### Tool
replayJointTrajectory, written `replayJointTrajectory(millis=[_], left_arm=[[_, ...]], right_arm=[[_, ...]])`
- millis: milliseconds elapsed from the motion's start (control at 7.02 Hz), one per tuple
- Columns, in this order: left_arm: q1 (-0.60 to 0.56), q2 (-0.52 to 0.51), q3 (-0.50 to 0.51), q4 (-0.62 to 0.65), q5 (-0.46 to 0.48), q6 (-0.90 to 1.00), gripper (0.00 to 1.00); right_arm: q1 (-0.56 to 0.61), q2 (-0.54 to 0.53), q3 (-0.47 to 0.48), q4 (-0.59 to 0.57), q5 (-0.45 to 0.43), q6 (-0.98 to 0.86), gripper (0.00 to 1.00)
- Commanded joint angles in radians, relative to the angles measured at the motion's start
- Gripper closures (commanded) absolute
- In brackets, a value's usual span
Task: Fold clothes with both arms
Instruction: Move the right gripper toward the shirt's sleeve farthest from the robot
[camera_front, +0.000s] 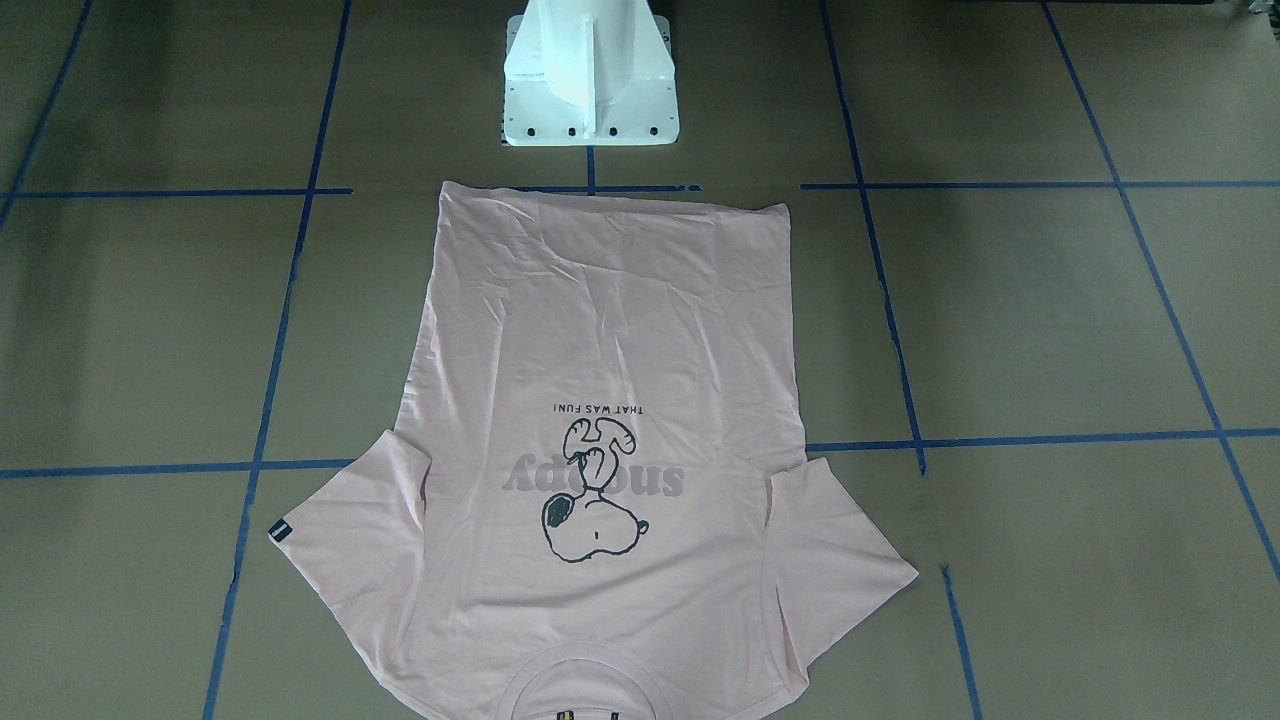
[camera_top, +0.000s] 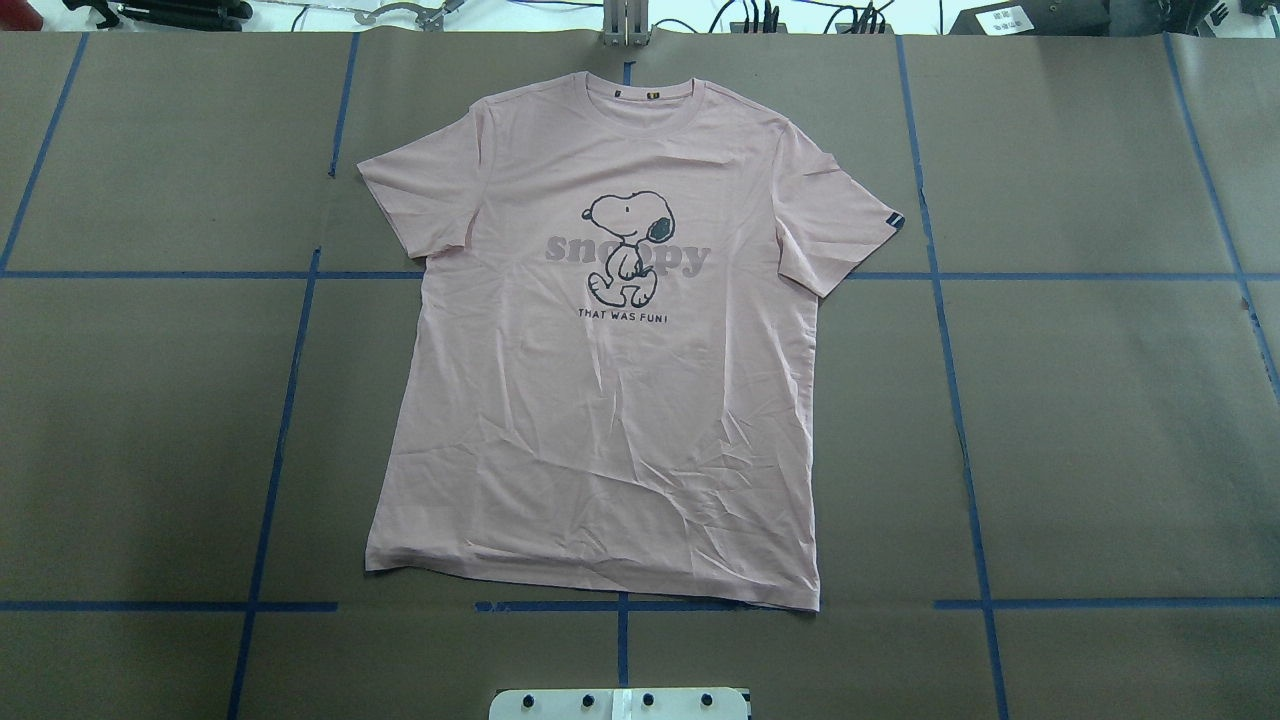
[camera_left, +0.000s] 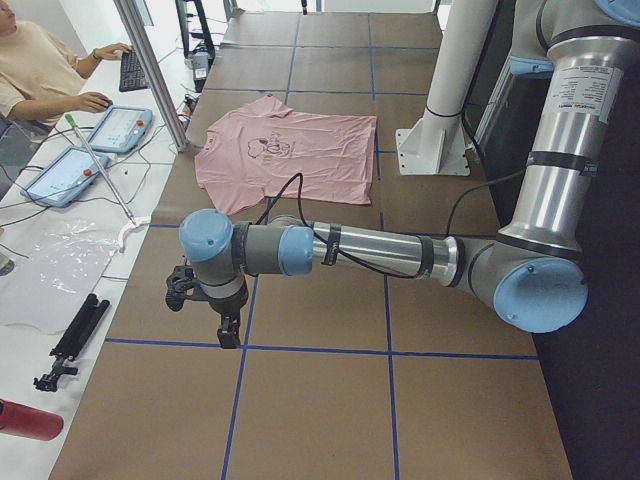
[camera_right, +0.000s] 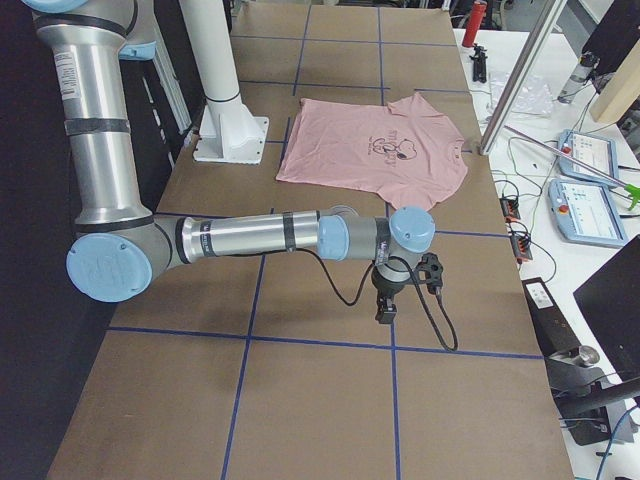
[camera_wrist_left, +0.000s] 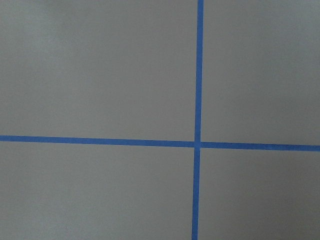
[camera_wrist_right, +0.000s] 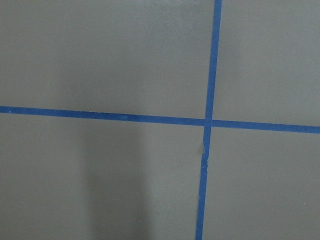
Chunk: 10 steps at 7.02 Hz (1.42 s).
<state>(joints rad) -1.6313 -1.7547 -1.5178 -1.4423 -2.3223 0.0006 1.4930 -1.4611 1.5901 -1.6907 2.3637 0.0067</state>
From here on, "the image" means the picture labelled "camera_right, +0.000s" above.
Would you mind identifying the black box with label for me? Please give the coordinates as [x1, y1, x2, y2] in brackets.
[522, 277, 581, 390]

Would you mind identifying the clear grey water bottle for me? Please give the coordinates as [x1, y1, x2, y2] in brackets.
[557, 51, 600, 104]

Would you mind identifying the metal stick with green tip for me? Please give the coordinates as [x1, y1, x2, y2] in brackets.
[504, 125, 639, 209]

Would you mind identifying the near blue teach pendant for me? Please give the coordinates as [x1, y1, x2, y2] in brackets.
[548, 179, 628, 248]

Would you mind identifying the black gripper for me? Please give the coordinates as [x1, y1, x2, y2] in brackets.
[371, 267, 407, 323]

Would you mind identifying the far blue teach pendant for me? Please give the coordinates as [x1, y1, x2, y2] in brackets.
[558, 129, 619, 186]

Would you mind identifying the black folded tripod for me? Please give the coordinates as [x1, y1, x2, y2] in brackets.
[470, 44, 488, 83]

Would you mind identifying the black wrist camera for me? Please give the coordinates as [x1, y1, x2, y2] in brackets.
[417, 252, 444, 295]

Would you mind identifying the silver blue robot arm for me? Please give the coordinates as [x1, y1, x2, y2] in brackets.
[30, 1, 442, 324]

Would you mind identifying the pink printed t-shirt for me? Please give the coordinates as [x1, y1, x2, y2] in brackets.
[276, 93, 468, 210]

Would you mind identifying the black monitor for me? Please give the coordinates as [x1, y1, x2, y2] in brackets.
[574, 237, 639, 380]

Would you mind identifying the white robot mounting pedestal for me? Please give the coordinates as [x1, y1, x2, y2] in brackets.
[180, 0, 269, 165]

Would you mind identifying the beige wooden board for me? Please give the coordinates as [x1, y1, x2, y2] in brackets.
[590, 42, 640, 123]

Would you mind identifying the red water bottle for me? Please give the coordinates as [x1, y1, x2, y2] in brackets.
[462, 0, 487, 48]

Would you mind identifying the blue teach pendant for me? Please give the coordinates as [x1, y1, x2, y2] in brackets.
[548, 179, 628, 248]
[558, 129, 619, 186]

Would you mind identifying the aluminium frame post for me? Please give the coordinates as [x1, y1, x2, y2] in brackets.
[479, 0, 567, 155]

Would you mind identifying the clear plastic bag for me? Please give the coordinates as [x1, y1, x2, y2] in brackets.
[487, 71, 554, 118]

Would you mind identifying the orange black connector strip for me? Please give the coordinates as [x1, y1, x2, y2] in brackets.
[499, 195, 533, 265]

